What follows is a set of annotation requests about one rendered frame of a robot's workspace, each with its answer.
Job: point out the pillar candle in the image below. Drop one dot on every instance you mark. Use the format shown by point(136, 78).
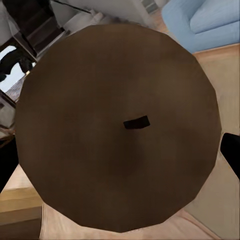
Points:
point(20, 214)
point(117, 127)

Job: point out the stairs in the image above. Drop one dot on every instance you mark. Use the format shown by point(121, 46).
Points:
point(38, 24)

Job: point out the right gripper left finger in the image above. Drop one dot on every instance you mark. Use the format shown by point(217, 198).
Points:
point(8, 159)

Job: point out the fixed window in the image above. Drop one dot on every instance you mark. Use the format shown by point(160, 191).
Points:
point(15, 64)

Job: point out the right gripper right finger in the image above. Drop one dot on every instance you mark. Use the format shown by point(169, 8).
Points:
point(230, 148)

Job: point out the sofa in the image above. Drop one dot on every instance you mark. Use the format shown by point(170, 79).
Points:
point(201, 26)

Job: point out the coffee table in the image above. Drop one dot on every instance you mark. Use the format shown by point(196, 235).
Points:
point(217, 205)

